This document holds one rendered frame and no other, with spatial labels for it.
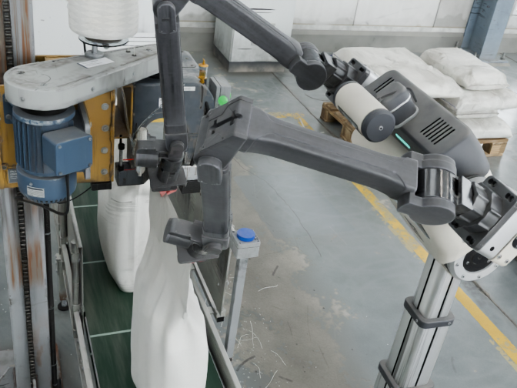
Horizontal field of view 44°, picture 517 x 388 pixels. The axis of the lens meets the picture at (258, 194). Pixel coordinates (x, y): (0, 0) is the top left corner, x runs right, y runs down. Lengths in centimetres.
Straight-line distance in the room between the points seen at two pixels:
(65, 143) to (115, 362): 94
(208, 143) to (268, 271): 237
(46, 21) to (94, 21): 306
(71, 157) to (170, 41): 38
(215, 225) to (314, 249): 228
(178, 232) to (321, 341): 170
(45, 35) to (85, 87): 301
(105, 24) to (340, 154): 73
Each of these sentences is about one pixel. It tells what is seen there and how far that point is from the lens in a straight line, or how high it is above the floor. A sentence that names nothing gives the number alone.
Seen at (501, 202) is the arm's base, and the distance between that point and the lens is 120.
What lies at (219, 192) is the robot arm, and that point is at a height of 143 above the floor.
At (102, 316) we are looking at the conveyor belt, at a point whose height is 38.
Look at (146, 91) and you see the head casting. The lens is 185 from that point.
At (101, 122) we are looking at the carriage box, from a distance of 187.
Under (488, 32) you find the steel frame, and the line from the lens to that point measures 739.
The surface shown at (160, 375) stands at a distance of 185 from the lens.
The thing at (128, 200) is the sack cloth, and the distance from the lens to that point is 232.
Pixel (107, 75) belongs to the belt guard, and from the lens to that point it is 169.
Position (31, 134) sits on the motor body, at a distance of 166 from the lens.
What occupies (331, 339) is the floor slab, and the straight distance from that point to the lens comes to 304.
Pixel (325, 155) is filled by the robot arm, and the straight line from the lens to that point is 102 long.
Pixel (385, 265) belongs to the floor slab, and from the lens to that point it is 359.
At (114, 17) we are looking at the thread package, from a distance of 155.
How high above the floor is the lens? 204
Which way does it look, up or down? 31 degrees down
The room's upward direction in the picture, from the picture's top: 9 degrees clockwise
